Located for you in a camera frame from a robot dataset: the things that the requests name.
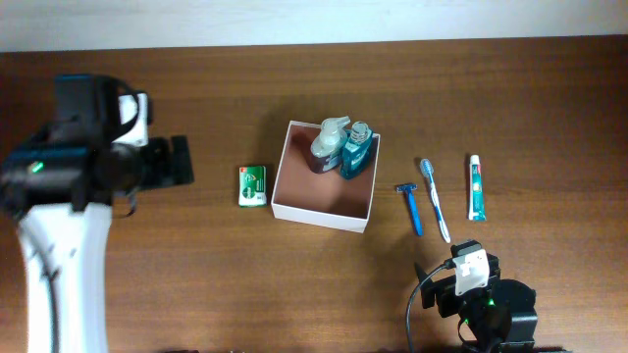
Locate blue white toothbrush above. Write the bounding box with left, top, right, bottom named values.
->
left=419, top=159, right=451, bottom=243

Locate green white toothpaste tube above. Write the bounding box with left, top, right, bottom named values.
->
left=468, top=155, right=487, bottom=222

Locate blue disposable razor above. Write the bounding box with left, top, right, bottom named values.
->
left=395, top=183, right=424, bottom=237

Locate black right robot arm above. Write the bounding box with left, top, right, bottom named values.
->
left=411, top=254, right=538, bottom=352

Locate green Dettol soap box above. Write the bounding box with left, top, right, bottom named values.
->
left=238, top=166, right=267, bottom=208

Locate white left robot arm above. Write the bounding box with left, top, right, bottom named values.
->
left=1, top=75, right=194, bottom=352

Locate blue Listerine mouthwash bottle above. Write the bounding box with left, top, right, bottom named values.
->
left=340, top=122, right=373, bottom=180

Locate clear pump soap bottle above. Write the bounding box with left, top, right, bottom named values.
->
left=309, top=116, right=350, bottom=174

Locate white box pink inside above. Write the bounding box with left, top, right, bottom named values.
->
left=271, top=121, right=381, bottom=233

